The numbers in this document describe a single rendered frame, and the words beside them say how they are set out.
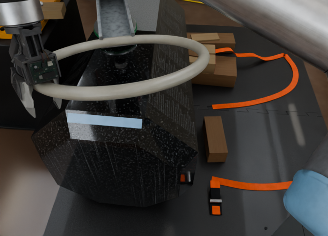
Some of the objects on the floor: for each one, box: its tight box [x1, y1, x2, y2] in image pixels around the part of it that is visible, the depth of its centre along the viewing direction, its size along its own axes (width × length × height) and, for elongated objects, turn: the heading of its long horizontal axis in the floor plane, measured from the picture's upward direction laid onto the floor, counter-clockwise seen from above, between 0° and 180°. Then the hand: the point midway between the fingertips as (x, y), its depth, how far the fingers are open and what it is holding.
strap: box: [211, 47, 299, 191], centre depth 212 cm, size 78×139×20 cm, turn 175°
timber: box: [202, 116, 228, 162], centre depth 194 cm, size 30×12×12 cm, turn 2°
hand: (44, 107), depth 69 cm, fingers closed on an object, 5 cm apart
